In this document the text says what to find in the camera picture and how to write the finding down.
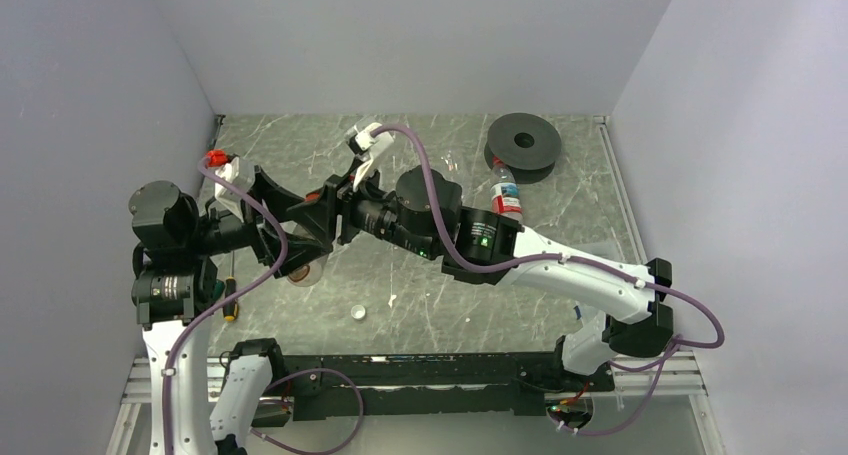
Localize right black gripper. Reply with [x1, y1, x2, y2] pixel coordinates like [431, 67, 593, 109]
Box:
[288, 154, 439, 258]

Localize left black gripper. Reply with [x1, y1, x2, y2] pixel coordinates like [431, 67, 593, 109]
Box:
[184, 165, 332, 274]

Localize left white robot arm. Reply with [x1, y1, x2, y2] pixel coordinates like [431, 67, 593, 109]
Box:
[128, 164, 336, 454]

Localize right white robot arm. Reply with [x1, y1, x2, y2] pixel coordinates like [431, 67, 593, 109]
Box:
[287, 166, 674, 390]

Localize white bottle cap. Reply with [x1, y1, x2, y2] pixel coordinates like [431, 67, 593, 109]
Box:
[350, 305, 367, 321]

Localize water bottle red label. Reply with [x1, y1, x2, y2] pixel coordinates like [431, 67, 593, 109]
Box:
[491, 157, 523, 222]

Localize yellow black screwdriver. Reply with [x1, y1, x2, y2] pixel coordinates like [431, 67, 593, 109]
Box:
[222, 253, 240, 323]

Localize black filament spool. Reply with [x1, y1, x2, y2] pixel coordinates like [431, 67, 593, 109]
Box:
[483, 113, 563, 184]

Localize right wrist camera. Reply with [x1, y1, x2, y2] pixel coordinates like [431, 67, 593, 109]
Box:
[344, 117, 395, 191]

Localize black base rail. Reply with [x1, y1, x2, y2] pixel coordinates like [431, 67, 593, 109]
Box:
[267, 351, 615, 421]

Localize aluminium frame rail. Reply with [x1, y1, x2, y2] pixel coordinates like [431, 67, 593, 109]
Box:
[108, 339, 706, 454]

